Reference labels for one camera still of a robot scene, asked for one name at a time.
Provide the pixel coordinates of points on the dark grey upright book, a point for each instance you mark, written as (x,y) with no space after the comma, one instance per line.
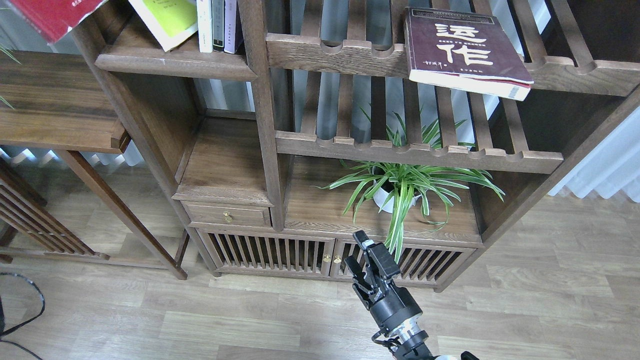
(218,24)

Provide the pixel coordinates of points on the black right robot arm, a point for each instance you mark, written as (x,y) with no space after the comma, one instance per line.
(412,349)

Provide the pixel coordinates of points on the yellow green book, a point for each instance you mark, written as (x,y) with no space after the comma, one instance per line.
(171,22)

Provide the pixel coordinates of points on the lilac upright book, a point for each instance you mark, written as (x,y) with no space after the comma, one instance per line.
(232,31)

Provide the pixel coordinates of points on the white plant pot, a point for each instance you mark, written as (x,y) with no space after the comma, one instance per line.
(384,191)

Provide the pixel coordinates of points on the wooden side table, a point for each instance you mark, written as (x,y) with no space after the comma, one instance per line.
(53,102)

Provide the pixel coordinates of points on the white curtain right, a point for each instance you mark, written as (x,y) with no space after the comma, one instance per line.
(612,167)

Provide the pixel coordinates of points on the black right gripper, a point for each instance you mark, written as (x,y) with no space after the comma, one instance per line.
(393,308)

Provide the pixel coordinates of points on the wooden bookshelf unit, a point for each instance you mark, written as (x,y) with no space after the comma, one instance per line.
(258,134)

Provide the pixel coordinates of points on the dark maroon large book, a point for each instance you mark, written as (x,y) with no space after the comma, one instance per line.
(465,51)

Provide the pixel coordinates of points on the red paperback book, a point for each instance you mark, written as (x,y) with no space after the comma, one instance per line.
(53,19)

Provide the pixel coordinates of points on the green spider plant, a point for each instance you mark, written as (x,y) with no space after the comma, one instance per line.
(405,184)

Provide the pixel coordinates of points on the brass drawer knob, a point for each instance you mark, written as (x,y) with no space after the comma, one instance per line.
(227,217)

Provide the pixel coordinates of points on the white upright book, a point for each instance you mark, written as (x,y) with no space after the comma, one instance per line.
(204,10)

